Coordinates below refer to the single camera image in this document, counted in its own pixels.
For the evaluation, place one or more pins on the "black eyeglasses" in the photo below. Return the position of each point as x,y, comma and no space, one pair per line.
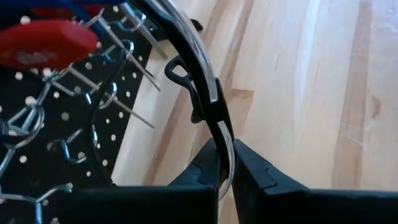
202,77

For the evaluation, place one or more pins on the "black perforated pegboard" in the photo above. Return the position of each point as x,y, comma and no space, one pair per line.
62,140

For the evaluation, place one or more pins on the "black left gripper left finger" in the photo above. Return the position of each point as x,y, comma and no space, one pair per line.
140,205

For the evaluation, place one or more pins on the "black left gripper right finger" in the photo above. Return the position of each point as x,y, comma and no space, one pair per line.
311,208

